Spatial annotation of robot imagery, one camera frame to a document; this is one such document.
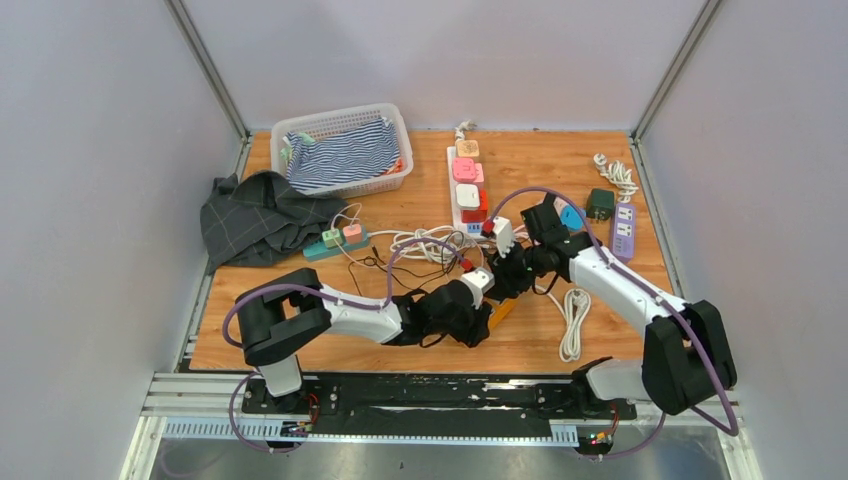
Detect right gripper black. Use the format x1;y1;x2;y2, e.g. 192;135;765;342
486;239;544;300

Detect orange power strip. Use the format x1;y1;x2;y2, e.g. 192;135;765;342
488;299;518;330

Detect dark green plug adapter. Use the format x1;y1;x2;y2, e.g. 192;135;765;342
585;188;616;221

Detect purple power strip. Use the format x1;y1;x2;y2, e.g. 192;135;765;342
608;203;636;264

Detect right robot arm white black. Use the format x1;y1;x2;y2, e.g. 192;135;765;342
482;203;738;418

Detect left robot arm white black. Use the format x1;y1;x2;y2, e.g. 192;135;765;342
222;268;495;413

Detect red plug adapter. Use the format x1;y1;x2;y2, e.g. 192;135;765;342
461;189;489;224

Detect blue plug adapter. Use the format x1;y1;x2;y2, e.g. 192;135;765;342
559;205;586;233

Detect white plug adapter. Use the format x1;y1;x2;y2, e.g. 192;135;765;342
454;183;479;210

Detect pink plug adapter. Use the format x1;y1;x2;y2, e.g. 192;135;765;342
451;157;485;186

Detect beige round-pattern plug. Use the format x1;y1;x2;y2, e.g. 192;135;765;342
455;139;480;159

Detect salmon plug adapter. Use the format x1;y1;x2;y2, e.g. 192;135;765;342
342;223;367;244

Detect long white power strip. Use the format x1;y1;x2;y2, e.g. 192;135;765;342
446;146;489;240

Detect teal power strip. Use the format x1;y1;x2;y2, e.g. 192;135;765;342
302;237;370;262

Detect blue white striped cloth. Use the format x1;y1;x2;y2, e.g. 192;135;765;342
280;117;401;191

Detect dark grey plaid cloth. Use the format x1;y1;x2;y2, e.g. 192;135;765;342
199;170;348;274

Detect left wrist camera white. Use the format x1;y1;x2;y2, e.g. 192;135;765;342
459;268;495;309

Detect orange strip white cable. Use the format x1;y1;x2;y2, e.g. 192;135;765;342
543;284;592;364

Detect thin black cable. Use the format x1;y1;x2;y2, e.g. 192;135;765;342
344;231;468;299

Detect white coiled power cable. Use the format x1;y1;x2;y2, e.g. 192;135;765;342
367;226;488;266

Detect purple strip white cable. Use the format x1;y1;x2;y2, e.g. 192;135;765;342
592;152;641;205

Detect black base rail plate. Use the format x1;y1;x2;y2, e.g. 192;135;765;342
228;372;636;440

